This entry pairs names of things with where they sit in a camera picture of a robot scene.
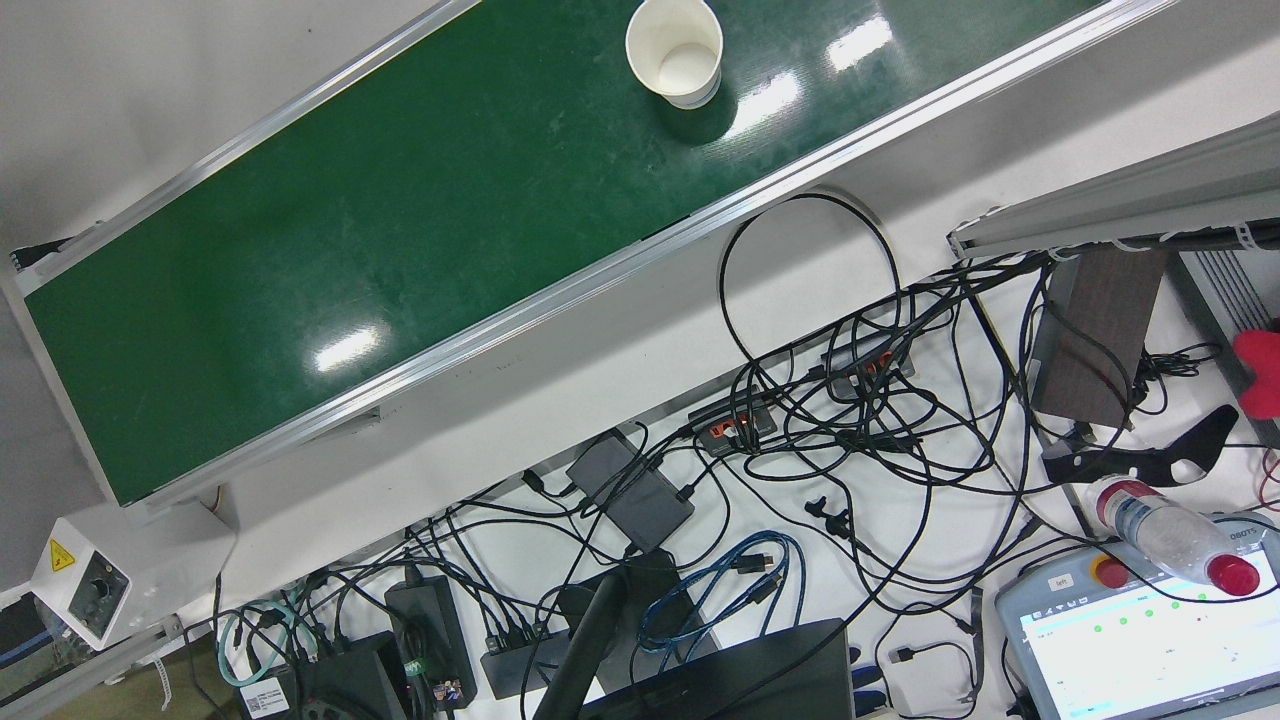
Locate white paper cup blue stripes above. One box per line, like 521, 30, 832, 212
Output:
625, 0, 724, 109

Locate red plush object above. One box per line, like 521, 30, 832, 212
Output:
1232, 328, 1280, 421

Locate black power strip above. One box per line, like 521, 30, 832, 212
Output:
688, 393, 781, 457

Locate dark grey power adapter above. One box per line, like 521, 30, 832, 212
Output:
565, 430, 696, 553

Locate green conveyor belt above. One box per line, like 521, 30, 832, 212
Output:
10, 0, 1181, 513

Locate USB hub orange ports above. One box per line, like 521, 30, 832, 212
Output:
822, 335, 916, 401

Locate black monitor stand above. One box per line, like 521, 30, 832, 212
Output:
533, 548, 721, 720

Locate black multiport hub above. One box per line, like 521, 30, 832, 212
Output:
480, 625, 573, 699

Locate black Huawei monitor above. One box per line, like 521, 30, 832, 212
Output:
580, 618, 856, 720

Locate black power brick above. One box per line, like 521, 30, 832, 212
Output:
385, 575, 478, 703

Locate black box white label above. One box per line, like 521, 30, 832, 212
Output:
238, 630, 406, 720

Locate aluminium profile beam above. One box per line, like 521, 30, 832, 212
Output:
948, 110, 1280, 263

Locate white conveyor control box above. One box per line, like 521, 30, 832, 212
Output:
28, 498, 238, 651

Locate clear plastic water bottle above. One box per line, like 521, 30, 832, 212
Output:
1088, 476, 1261, 598

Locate grey teach pendant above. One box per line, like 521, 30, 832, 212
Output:
995, 512, 1280, 720

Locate black looped cable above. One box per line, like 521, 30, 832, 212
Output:
718, 193, 901, 401

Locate blue cable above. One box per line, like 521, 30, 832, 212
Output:
638, 530, 806, 656

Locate tangled black cables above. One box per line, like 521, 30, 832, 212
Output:
400, 250, 1221, 701

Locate short black USB cable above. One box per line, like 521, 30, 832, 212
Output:
888, 640, 983, 717

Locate black curved bracket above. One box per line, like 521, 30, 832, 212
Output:
1042, 404, 1241, 488

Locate teal cable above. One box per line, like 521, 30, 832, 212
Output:
218, 590, 321, 689

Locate aluminium frame rail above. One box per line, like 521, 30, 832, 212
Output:
0, 615, 186, 720

